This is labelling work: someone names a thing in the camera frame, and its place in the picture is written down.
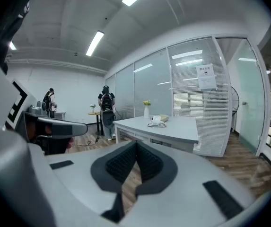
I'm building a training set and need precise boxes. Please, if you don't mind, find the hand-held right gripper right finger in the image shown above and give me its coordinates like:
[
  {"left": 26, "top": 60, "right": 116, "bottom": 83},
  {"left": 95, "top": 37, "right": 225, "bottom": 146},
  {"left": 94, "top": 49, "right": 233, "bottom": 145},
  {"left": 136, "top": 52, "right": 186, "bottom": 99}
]
[{"left": 125, "top": 140, "right": 256, "bottom": 227}]

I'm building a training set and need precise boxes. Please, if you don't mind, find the person's black printed t-shirt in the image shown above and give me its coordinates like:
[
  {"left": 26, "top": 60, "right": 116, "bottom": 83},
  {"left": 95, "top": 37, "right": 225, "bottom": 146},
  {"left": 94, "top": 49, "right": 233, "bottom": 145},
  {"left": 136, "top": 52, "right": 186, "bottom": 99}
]
[{"left": 0, "top": 0, "right": 38, "bottom": 74}]

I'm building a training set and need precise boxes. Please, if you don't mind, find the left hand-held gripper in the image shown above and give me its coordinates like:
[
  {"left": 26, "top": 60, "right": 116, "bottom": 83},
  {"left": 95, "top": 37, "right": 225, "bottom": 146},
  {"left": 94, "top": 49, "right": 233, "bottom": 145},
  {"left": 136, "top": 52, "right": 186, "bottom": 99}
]
[{"left": 0, "top": 45, "right": 49, "bottom": 143}]

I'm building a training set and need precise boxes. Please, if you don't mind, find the white paper sign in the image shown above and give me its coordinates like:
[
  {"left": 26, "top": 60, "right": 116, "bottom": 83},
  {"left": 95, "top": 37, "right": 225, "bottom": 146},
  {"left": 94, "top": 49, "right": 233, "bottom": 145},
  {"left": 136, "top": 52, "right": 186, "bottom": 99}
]
[{"left": 195, "top": 63, "right": 218, "bottom": 91}]

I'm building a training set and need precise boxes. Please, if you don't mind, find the round wooden table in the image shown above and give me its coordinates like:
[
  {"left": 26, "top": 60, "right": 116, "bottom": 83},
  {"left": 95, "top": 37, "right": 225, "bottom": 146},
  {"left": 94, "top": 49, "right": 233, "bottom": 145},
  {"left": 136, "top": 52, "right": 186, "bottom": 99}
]
[{"left": 87, "top": 112, "right": 103, "bottom": 136}]

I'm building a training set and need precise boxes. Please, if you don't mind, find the black cable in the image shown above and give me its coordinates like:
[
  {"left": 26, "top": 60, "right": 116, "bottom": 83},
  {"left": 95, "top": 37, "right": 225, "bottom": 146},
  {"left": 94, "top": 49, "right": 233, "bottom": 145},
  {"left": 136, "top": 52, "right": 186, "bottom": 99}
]
[{"left": 71, "top": 135, "right": 101, "bottom": 148}]

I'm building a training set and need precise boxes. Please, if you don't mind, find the grey table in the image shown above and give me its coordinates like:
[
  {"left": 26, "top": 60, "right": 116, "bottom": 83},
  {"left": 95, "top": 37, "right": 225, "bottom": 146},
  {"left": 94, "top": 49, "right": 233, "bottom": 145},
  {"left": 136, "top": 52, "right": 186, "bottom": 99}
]
[{"left": 113, "top": 115, "right": 199, "bottom": 154}]

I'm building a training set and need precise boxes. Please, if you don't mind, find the glass door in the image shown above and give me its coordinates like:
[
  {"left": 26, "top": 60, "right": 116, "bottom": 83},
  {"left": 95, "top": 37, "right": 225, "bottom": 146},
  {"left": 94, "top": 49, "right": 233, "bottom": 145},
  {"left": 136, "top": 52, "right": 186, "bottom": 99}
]
[{"left": 216, "top": 37, "right": 266, "bottom": 156}]

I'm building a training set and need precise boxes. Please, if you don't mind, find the white wet wipe pack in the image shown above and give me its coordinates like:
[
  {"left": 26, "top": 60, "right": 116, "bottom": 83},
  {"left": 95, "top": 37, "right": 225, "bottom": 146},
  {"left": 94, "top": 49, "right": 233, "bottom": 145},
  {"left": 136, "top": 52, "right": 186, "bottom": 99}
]
[{"left": 147, "top": 115, "right": 167, "bottom": 128}]

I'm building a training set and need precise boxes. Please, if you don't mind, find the person's left hand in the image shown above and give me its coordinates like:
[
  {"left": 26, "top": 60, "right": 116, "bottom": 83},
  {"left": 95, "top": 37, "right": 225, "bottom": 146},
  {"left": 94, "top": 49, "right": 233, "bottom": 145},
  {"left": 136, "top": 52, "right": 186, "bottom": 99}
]
[{"left": 27, "top": 121, "right": 76, "bottom": 155}]

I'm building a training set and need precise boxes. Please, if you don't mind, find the black floor fan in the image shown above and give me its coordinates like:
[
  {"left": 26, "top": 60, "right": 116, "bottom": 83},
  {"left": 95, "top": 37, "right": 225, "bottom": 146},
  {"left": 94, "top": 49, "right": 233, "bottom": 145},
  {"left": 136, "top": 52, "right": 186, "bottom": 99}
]
[{"left": 229, "top": 86, "right": 241, "bottom": 133}]

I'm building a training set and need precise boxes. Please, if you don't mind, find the small white table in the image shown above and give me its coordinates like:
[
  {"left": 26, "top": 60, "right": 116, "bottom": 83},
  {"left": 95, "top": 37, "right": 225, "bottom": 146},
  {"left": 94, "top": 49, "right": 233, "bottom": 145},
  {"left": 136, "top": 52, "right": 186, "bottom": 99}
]
[{"left": 54, "top": 111, "right": 67, "bottom": 121}]

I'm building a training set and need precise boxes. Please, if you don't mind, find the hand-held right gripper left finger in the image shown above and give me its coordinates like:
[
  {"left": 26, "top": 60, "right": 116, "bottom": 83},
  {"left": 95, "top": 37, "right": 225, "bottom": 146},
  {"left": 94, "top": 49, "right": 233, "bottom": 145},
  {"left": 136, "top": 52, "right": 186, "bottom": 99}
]
[{"left": 44, "top": 140, "right": 138, "bottom": 227}]

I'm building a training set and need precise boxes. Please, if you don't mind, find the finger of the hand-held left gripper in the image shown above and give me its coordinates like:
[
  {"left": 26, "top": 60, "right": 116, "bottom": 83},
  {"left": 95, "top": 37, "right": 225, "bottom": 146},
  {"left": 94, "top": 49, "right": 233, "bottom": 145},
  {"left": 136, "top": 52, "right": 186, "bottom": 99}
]
[{"left": 37, "top": 116, "right": 89, "bottom": 137}]

